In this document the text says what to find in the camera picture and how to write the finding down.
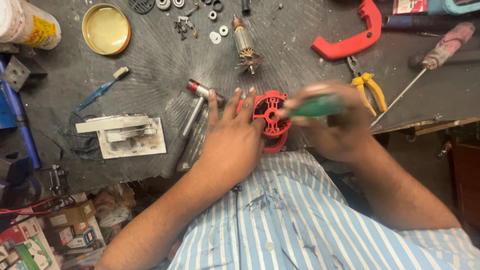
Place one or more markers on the white container with yellow label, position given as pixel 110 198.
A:
pixel 26 24

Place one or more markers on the white flat washer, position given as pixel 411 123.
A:
pixel 215 38

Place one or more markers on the grey metal bracket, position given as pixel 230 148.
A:
pixel 17 73

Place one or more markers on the small metal spring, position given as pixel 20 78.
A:
pixel 192 9

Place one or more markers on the black ribbed rubber mat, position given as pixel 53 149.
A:
pixel 165 63

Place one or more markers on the metal hammer with ribbed grip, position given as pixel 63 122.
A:
pixel 189 123

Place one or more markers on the blue toothbrush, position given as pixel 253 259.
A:
pixel 98 92

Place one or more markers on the red white box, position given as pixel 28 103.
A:
pixel 409 6

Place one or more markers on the cluster of black screws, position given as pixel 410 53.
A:
pixel 180 30

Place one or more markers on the black plastic cylinder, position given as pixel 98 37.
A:
pixel 246 6

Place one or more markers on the person's left hand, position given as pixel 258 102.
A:
pixel 228 146

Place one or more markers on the blue white striped shirt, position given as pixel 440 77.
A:
pixel 300 225

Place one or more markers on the small metal pin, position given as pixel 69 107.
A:
pixel 278 8

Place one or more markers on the gold round tin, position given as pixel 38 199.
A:
pixel 106 30

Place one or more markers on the brown wooden cabinet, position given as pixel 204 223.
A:
pixel 467 180

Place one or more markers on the small metal clamp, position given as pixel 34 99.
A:
pixel 57 179

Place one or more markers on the red plastic motor housing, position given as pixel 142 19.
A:
pixel 275 129

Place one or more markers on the dirty white plate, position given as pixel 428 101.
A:
pixel 150 144

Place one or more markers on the small white bearing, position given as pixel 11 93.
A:
pixel 224 30

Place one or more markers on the heap of cardboard boxes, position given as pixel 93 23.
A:
pixel 67 228

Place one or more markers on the brown bottle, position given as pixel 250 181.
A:
pixel 443 149

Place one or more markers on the motor armature with fan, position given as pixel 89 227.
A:
pixel 243 41

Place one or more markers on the black round grille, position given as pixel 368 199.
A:
pixel 141 5

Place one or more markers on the large steel bearing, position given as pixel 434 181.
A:
pixel 163 3

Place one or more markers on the grey metal block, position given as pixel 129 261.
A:
pixel 116 126

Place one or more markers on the teal plastic tool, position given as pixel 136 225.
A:
pixel 455 6

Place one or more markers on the blue pipe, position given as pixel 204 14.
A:
pixel 22 120

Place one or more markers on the small metal gear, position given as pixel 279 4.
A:
pixel 212 15

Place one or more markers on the person's right hand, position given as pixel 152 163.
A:
pixel 345 131

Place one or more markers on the person's right fingers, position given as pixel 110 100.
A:
pixel 318 88

